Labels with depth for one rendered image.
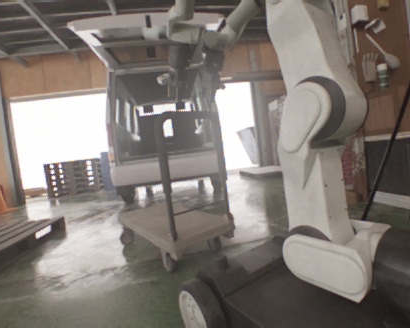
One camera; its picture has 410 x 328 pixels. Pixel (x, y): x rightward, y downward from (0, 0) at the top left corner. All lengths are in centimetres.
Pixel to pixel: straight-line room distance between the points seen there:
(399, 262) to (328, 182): 21
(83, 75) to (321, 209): 532
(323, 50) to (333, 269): 46
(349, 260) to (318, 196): 15
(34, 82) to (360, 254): 583
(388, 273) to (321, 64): 43
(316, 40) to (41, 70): 562
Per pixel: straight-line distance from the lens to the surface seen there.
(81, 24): 234
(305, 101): 53
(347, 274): 56
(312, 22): 61
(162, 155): 99
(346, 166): 256
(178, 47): 97
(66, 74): 570
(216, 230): 116
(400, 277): 55
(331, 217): 62
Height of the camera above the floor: 56
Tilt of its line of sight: 3 degrees down
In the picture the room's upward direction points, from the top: 7 degrees counter-clockwise
